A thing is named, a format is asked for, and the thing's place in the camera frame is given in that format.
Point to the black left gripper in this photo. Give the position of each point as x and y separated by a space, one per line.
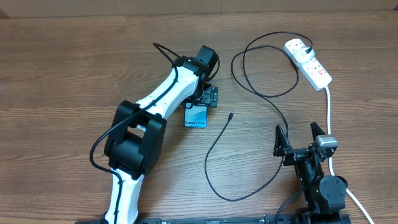
208 97

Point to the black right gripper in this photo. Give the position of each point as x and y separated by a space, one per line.
294 155

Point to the Samsung Galaxy smartphone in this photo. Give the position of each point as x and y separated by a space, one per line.
195 116

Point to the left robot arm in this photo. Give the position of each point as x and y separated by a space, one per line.
134 141

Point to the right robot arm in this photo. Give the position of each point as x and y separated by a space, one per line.
324 194

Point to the white USB charger plug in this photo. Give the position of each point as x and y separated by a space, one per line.
303 55

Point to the white power strip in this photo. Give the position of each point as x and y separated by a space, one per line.
313 71

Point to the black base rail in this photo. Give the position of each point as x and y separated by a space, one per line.
267 219

